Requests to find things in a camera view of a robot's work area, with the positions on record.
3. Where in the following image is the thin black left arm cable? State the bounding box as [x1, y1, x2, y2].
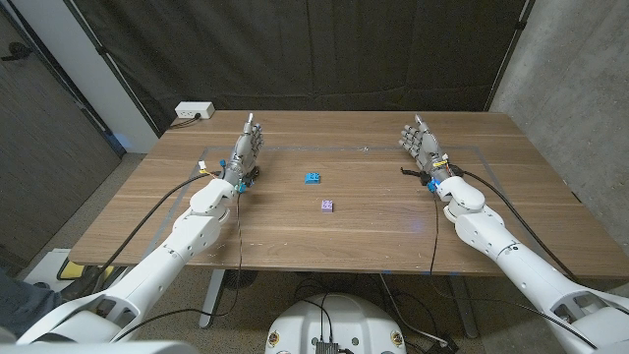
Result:
[111, 190, 245, 343]

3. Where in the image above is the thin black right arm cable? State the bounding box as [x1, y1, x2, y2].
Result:
[429, 195, 440, 275]

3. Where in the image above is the black power strip cable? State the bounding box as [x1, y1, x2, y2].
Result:
[169, 113, 202, 130]

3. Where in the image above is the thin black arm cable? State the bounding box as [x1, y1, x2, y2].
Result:
[429, 195, 440, 275]
[111, 190, 245, 343]

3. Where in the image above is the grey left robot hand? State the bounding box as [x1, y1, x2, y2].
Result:
[223, 112, 264, 187]

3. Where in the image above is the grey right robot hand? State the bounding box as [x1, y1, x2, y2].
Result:
[398, 114, 452, 184]

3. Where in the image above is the black fabric backdrop curtain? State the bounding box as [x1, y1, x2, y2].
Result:
[63, 0, 535, 135]

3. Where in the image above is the black round ribbed disc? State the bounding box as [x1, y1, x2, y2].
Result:
[223, 268, 259, 292]

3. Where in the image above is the grey table leg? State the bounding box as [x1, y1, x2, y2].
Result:
[446, 274, 481, 339]

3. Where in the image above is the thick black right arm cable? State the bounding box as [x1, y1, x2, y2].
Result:
[460, 169, 580, 282]

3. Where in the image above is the black floor power adapter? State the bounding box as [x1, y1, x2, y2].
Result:
[425, 336, 461, 354]

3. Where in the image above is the white table leg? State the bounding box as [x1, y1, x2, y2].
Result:
[199, 268, 227, 329]

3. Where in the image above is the black backdrop stand pole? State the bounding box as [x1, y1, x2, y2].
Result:
[485, 0, 536, 112]
[64, 0, 162, 138]

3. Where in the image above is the black door handle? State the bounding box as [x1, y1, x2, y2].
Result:
[0, 41, 33, 63]

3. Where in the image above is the yellow and black floor pad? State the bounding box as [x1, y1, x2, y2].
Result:
[56, 259, 117, 282]

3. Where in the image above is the white power strip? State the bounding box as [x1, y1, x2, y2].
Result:
[174, 101, 216, 120]

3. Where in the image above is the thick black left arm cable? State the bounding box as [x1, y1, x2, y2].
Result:
[61, 169, 222, 301]

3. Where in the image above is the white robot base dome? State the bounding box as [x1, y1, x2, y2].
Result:
[264, 293, 408, 354]

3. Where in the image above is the white robot torso shell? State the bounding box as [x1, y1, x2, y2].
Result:
[0, 340, 200, 354]

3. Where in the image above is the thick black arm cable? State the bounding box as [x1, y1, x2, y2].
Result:
[61, 169, 222, 301]
[460, 169, 580, 282]

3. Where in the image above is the person in blue jeans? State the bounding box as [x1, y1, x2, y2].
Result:
[0, 267, 63, 340]

